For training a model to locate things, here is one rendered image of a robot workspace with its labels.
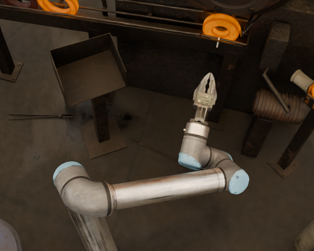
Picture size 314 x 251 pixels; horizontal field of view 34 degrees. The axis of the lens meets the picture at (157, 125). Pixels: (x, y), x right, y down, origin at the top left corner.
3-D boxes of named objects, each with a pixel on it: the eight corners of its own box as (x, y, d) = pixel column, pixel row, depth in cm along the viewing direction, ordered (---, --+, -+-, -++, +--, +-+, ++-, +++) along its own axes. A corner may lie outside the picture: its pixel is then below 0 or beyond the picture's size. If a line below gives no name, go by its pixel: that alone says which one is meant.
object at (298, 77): (298, 75, 219) (301, 66, 214) (315, 88, 216) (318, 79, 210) (288, 83, 217) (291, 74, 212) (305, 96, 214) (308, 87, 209)
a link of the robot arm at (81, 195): (71, 198, 160) (254, 169, 187) (61, 179, 171) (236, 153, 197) (71, 230, 165) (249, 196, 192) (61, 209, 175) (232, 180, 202)
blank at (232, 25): (202, 11, 212) (201, 17, 211) (240, 14, 209) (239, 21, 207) (204, 35, 226) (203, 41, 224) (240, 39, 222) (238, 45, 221)
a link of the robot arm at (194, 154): (191, 170, 203) (171, 163, 198) (198, 139, 205) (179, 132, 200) (206, 172, 195) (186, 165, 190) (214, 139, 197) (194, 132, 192)
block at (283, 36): (260, 52, 233) (272, 17, 212) (277, 55, 233) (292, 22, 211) (256, 70, 228) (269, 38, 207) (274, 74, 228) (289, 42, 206)
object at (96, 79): (69, 129, 274) (48, 50, 210) (115, 114, 279) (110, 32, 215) (80, 163, 266) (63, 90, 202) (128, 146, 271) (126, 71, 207)
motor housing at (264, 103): (238, 134, 277) (260, 80, 229) (279, 143, 275) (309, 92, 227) (234, 155, 271) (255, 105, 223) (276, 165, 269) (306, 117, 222)
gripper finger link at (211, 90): (219, 71, 199) (214, 94, 197) (218, 75, 205) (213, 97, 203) (211, 69, 199) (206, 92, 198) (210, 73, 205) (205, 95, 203)
